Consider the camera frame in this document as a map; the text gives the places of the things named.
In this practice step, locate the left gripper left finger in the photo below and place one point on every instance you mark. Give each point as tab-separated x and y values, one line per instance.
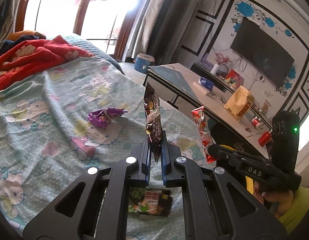
141	176

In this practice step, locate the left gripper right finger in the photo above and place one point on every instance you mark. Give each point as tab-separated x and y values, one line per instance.
169	152

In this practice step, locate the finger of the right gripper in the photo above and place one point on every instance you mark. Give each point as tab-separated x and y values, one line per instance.
222	152

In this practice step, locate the red long snack wrapper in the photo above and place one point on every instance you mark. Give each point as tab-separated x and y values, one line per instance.
204	132

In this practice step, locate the brown chocolate snack wrapper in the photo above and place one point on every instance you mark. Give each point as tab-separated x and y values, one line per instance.
153	126

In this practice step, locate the yellow rimmed black trash bin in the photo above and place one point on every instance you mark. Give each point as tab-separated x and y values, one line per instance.
249	181

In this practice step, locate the person's right hand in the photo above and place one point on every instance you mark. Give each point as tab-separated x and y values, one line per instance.
284	199

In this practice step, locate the red thermos bottle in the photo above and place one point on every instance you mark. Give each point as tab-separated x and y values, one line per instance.
265	138

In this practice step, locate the green snack packet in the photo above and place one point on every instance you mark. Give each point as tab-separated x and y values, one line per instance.
150	202

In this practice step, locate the red white can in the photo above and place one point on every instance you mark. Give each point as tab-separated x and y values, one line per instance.
257	123

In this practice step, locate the yellow paper bag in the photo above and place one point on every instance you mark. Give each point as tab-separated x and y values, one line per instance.
239	103

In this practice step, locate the purple candy wrapper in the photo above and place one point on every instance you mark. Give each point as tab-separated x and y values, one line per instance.
103	117

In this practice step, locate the black tv cabinet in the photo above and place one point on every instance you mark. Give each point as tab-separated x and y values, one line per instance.
223	86

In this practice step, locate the white marble coffee table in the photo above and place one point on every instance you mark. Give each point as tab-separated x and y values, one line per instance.
179	80

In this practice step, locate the white flat box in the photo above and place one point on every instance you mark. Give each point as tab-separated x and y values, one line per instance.
201	89

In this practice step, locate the blue tissue pack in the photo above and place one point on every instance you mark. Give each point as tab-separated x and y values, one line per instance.
207	84

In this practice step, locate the light blue cartoon bedsheet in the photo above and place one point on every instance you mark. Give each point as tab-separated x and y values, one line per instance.
47	141

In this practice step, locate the red picture card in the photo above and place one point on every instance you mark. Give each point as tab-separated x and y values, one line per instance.
234	80

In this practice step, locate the white vase pink flowers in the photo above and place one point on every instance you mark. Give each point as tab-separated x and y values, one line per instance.
219	60

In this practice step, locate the blue white small bin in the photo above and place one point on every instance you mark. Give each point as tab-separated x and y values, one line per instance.
143	62

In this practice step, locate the teal quilted mattress pad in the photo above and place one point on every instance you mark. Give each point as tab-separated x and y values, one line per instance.
77	40

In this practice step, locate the grey right curtain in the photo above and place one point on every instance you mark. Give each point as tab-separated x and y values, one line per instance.
143	28

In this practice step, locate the standing air conditioner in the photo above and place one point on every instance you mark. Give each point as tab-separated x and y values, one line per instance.
176	29

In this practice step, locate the brown framed glass door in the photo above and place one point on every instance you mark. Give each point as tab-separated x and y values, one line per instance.
105	23

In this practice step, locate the red floral blanket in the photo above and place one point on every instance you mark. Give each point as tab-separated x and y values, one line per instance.
34	56

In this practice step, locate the black wall television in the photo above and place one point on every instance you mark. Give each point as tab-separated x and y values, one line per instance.
262	51

